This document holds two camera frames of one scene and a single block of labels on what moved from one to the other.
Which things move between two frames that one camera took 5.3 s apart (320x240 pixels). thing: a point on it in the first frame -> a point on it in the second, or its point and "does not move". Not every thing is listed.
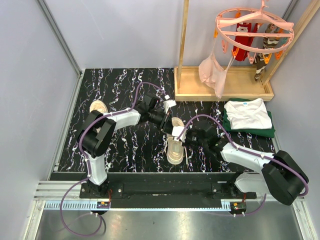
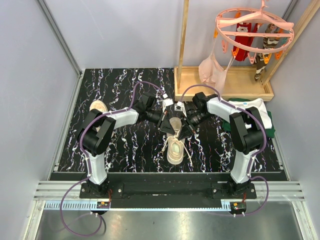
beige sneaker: (98, 105) does not move
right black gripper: (188, 131) -> (186, 130)
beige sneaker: (175, 152) does not move
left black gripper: (166, 125) does not move
